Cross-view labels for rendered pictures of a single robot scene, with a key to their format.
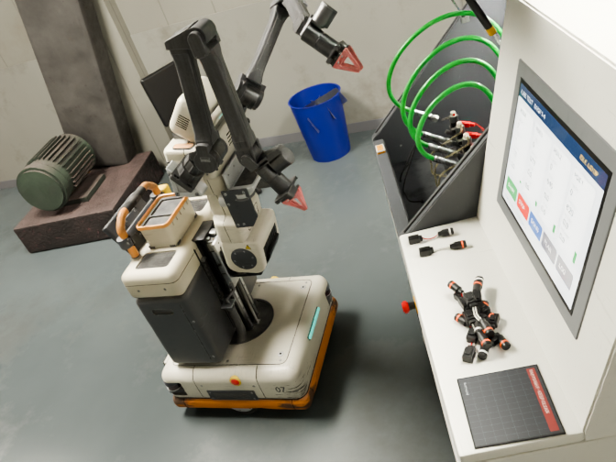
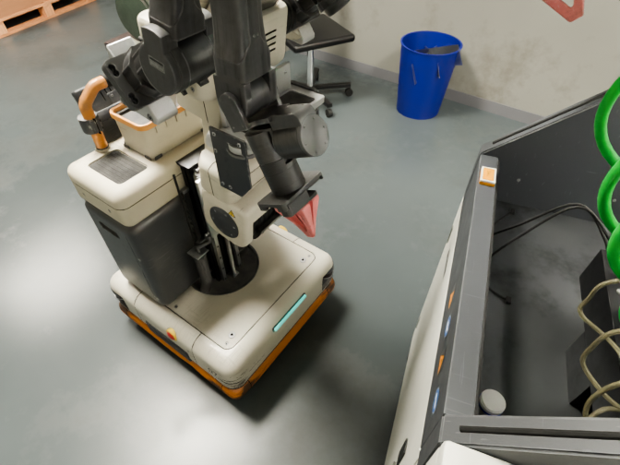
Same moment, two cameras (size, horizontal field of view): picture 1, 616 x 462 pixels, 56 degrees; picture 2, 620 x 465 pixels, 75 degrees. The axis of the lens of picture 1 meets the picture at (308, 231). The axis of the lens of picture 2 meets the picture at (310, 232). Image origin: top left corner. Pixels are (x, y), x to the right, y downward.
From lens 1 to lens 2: 120 cm
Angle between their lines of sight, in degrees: 15
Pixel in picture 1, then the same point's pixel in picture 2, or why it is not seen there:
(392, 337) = (369, 360)
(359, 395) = (299, 411)
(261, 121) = (368, 45)
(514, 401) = not seen: outside the picture
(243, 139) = (232, 59)
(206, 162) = (159, 71)
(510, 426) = not seen: outside the picture
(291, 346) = (248, 333)
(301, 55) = not seen: outside the picture
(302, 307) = (288, 286)
